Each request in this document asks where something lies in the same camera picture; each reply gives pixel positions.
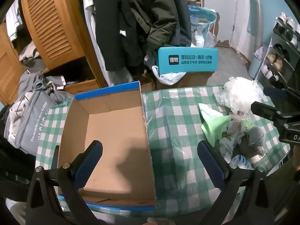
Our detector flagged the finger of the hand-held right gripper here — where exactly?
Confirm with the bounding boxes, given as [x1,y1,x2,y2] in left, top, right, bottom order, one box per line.
[250,101,290,123]
[263,87,300,99]

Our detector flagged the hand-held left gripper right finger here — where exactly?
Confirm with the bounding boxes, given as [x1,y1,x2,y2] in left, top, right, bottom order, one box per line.
[197,141,275,225]

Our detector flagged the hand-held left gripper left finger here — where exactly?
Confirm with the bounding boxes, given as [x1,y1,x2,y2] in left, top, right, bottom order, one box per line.
[26,140,104,225]

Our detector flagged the green bubble wrap piece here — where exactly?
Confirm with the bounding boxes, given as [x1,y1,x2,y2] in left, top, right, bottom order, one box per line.
[240,118,255,129]

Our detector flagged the white mesh bath pouf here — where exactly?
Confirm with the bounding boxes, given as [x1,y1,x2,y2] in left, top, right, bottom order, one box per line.
[212,76,263,115]

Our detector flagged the grey plush sock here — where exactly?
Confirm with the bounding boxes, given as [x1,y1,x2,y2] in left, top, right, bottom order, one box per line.
[234,125,268,161]

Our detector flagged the white blue striped cloth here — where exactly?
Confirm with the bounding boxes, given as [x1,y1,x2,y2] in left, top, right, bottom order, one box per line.
[231,155,254,170]

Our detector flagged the mint green soft pouch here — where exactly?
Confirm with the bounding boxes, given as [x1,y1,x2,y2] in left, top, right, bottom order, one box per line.
[198,103,231,146]

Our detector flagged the cardboard box with blue edges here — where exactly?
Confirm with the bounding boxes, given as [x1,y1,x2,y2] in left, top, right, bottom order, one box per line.
[57,81,157,211]

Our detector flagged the light blue trash bin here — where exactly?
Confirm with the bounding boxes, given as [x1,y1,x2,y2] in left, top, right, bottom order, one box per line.
[248,47,266,80]

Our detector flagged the green checked tablecloth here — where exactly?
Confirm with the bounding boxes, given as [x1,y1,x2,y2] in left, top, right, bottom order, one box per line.
[35,84,291,218]

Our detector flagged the shoe rack with shoes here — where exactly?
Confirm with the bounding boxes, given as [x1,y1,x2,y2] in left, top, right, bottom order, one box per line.
[254,12,300,89]

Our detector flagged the grey printed sweatshirt pile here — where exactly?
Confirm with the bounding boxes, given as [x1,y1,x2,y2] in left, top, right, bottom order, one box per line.
[5,73,74,156]

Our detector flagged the brown cardboard box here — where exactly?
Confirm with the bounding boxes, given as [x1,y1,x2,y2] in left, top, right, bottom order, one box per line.
[141,71,216,92]

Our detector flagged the teal shoebox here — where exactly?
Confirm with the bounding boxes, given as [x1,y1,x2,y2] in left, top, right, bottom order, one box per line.
[157,47,219,74]

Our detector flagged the blue white plastic bag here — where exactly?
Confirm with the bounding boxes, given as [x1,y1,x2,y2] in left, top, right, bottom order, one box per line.
[187,5,218,49]

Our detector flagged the dark grey hanging garment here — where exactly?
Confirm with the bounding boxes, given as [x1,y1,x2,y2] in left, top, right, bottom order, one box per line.
[169,0,193,48]

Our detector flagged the wooden wardrobe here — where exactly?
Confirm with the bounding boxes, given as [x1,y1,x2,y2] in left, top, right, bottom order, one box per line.
[0,23,109,105]

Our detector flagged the white hanging shirt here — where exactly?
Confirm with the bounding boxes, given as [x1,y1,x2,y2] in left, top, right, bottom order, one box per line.
[73,0,114,87]

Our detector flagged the black hanging coat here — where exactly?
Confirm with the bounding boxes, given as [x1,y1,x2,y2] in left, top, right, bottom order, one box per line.
[95,0,150,72]

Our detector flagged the olive green hanging jacket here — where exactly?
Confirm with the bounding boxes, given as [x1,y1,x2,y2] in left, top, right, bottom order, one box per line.
[127,0,181,52]

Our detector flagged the wooden louvered wardrobe door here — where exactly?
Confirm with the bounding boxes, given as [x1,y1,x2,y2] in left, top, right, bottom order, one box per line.
[20,0,86,69]

